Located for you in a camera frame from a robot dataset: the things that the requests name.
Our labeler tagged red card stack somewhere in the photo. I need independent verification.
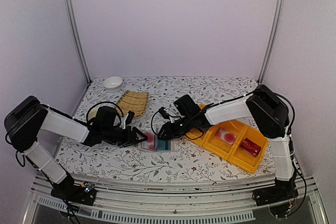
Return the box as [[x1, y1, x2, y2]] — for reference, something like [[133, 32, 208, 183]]
[[239, 138, 261, 157]]

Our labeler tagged yellow three-compartment bin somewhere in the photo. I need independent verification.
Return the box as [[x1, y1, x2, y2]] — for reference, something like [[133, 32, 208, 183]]
[[184, 120, 268, 174]]

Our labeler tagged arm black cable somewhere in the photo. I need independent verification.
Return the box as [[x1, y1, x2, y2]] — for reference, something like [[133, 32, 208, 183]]
[[151, 90, 308, 204], [86, 101, 124, 127]]

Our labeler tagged right aluminium frame post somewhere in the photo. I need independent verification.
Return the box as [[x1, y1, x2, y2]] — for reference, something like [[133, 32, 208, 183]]
[[257, 0, 285, 83]]

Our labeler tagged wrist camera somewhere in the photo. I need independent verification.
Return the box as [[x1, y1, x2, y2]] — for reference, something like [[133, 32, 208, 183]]
[[120, 111, 135, 129], [159, 107, 182, 123]]

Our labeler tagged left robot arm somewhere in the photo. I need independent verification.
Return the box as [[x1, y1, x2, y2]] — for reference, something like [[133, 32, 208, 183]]
[[4, 95, 148, 200]]

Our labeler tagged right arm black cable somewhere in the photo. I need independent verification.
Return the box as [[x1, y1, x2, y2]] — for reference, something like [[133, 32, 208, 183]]
[[151, 90, 308, 204]]

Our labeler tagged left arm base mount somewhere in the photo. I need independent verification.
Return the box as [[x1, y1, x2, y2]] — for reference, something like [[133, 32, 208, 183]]
[[51, 175, 97, 206]]

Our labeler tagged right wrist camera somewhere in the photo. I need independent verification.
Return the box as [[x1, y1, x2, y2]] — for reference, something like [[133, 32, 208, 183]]
[[159, 107, 182, 123]]

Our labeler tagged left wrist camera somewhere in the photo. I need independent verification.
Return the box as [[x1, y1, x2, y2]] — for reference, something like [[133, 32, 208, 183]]
[[120, 111, 135, 129]]

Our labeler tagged front aluminium rail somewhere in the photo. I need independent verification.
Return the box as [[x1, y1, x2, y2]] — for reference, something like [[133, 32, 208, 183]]
[[23, 176, 330, 223]]

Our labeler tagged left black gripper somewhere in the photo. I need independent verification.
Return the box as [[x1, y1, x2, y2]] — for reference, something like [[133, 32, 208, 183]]
[[102, 125, 148, 147]]

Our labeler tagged aluminium frame post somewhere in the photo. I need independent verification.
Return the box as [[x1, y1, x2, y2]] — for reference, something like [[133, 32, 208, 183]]
[[257, 0, 285, 83], [64, 0, 92, 85]]

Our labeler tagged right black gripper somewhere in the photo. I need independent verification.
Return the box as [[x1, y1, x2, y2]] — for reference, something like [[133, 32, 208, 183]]
[[157, 114, 194, 140]]

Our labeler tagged teal card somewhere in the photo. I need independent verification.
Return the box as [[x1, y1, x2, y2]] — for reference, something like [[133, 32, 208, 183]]
[[156, 140, 171, 152]]

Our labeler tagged left aluminium frame post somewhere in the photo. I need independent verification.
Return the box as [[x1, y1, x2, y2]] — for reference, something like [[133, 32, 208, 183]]
[[64, 0, 92, 85]]

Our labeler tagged pink circle card stack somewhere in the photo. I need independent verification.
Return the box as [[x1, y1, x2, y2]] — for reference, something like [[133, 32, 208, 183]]
[[216, 129, 236, 145]]

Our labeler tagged white ceramic mug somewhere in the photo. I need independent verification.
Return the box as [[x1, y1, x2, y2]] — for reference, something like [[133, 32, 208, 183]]
[[87, 107, 103, 123]]

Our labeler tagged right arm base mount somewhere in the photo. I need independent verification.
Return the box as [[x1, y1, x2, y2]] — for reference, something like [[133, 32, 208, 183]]
[[252, 176, 308, 219]]

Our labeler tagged woven bamboo tray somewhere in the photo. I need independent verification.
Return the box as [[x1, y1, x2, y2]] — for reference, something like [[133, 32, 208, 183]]
[[117, 90, 149, 119]]

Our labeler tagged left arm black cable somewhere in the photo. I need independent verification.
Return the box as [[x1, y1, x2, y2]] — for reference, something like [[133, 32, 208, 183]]
[[86, 101, 124, 127]]

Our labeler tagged small white bowl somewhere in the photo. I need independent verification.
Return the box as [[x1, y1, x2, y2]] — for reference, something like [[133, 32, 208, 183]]
[[103, 77, 123, 92]]

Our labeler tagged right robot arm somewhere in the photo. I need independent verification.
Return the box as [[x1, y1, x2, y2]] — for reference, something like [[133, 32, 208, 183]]
[[156, 84, 296, 201]]

